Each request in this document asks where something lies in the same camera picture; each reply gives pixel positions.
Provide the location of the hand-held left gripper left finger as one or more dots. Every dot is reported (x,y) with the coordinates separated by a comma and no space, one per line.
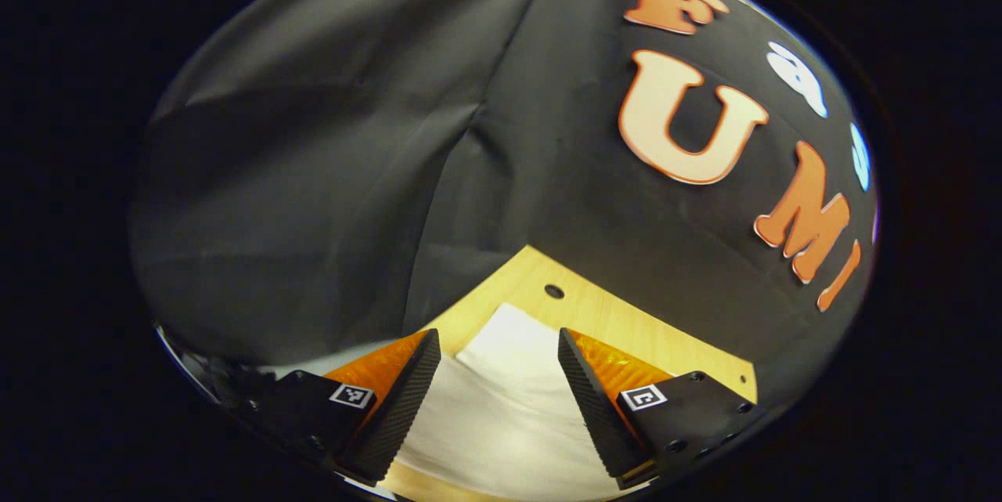
(399,408)

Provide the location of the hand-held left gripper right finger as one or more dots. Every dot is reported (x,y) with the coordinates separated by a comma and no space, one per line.
(595,408)

